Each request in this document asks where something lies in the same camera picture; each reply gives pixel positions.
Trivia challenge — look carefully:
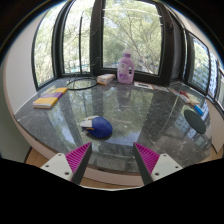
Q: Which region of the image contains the round black mouse pad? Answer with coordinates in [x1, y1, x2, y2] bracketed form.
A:
[183, 109, 207, 135]

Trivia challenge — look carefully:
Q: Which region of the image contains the small white orange box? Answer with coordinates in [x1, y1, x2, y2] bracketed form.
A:
[96, 73, 116, 86]

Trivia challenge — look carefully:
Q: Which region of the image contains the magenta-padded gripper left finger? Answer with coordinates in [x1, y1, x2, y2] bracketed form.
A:
[40, 142, 93, 185]

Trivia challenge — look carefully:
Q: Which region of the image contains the yellow and purple book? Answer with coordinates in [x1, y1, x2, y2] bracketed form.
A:
[32, 87, 69, 110]

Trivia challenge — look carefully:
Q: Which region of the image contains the red book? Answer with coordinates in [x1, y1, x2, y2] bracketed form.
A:
[179, 90, 191, 100]

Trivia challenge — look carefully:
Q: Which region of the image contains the white-framed dark card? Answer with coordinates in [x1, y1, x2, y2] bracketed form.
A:
[133, 81, 155, 91]

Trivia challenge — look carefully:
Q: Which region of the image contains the blue and white computer mouse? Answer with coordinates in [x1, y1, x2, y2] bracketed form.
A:
[79, 115, 114, 140]

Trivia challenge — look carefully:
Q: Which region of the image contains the beige book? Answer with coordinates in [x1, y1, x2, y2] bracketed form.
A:
[169, 87, 193, 105]

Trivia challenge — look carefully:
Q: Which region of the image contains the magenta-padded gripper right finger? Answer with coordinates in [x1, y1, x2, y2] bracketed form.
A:
[132, 142, 184, 186]

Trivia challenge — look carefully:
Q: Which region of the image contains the purple detergent bottle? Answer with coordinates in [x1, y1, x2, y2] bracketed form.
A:
[116, 49, 136, 85]

